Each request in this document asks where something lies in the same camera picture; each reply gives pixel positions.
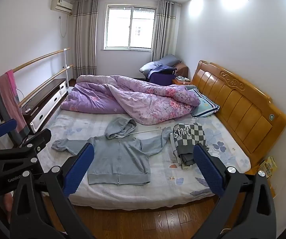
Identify blue striped pillow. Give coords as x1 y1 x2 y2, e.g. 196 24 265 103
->
190 87 220 118

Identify white window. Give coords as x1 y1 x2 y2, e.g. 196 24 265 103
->
103 4 156 51

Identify white barre post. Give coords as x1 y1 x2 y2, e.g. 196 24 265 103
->
63 50 69 90

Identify purple floral quilt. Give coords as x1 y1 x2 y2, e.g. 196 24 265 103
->
59 74 201 125

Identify white air conditioner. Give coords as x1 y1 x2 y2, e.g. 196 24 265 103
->
51 0 73 13

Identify person's left hand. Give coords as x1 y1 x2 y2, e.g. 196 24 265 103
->
2 192 15 213

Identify blue grey pillow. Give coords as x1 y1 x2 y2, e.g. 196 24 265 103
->
153 54 182 68
140 62 158 76

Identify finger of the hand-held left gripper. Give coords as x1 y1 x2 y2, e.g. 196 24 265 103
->
0 129 52 163
0 119 18 152

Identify grey zip hoodie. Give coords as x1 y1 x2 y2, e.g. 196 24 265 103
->
51 117 173 186

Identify dark and white cabinet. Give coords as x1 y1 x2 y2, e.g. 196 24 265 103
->
21 78 68 133

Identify yellow paper bag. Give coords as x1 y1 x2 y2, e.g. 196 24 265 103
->
259 156 278 180

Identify white air conditioner cable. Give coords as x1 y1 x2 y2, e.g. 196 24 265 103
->
59 16 67 38

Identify grey striped curtain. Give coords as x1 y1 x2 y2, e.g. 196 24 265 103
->
72 0 99 77
151 0 177 61

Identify checkered grey white clothes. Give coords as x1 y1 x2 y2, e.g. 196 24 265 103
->
170 122 209 170

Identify wooden nightstand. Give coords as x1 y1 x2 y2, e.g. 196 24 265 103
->
171 76 192 86

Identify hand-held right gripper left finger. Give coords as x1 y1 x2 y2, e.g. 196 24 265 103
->
9 143 96 239

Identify pink hanging cloth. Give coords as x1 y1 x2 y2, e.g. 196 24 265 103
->
4 70 30 135

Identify floral bed sheet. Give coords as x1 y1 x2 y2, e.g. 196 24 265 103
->
37 107 252 211

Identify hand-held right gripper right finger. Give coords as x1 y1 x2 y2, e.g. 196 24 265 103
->
186 144 277 239

